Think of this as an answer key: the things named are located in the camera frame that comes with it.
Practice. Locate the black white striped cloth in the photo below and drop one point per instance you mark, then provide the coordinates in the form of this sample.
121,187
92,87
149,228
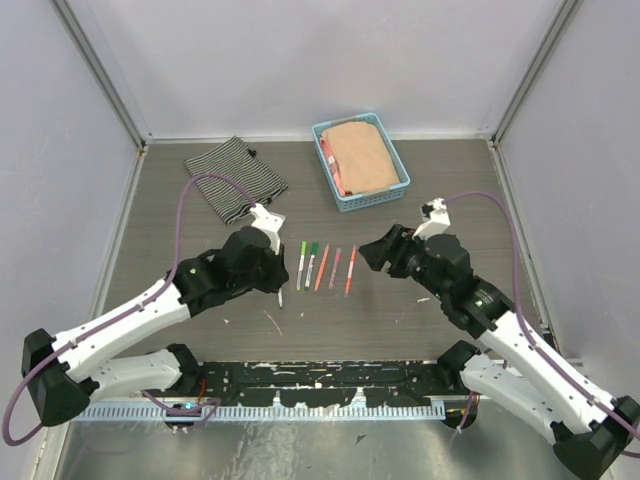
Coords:
237,161

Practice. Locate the purple highlighter pen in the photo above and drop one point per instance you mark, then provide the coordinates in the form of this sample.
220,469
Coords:
333,275

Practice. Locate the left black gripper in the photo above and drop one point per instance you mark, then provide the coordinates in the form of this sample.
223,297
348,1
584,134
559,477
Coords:
279,275

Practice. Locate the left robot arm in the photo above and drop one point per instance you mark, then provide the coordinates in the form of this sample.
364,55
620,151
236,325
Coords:
68,371

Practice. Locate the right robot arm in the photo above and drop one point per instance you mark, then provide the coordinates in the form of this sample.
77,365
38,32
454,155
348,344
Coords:
587,427

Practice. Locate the salmon orange pen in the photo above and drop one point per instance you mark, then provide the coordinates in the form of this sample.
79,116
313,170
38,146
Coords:
321,267

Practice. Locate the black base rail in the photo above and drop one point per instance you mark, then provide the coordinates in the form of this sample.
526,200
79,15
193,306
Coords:
320,384

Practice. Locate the white pen lime end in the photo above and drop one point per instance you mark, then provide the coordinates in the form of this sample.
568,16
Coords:
300,270

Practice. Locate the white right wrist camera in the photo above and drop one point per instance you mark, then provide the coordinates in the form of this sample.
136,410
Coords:
435,219

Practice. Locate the orange highlighter pen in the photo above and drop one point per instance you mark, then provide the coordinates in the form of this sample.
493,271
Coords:
350,270

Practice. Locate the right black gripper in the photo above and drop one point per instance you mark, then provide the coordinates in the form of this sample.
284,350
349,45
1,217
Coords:
396,242

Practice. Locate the white marker green end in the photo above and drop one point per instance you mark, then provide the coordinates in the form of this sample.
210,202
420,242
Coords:
309,272

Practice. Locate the grey slotted cable duct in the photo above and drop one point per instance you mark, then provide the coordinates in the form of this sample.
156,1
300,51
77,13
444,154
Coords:
356,411

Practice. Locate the peach folded towel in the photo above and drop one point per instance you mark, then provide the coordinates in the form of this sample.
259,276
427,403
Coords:
358,159

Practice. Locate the light blue plastic basket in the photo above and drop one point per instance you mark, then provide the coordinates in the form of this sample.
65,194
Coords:
359,201

